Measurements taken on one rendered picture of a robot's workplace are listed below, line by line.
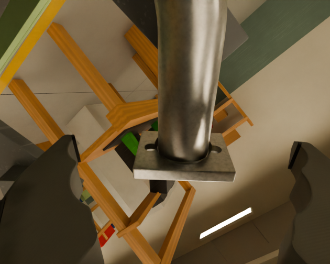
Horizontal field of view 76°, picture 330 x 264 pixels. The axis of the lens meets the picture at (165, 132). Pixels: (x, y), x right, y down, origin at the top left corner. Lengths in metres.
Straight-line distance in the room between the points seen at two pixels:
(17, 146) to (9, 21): 0.16
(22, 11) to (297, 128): 6.35
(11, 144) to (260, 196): 6.85
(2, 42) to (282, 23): 6.29
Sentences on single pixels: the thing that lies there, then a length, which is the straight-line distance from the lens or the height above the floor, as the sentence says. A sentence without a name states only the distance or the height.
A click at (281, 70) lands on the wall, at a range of 6.29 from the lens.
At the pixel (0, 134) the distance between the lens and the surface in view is 0.21.
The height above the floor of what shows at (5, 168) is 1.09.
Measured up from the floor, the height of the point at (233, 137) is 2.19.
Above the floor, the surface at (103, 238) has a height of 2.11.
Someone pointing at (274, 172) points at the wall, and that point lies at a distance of 6.69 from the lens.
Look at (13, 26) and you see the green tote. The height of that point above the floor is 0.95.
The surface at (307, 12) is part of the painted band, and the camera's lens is 6.59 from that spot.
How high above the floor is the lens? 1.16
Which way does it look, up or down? 2 degrees down
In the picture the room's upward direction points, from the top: 142 degrees clockwise
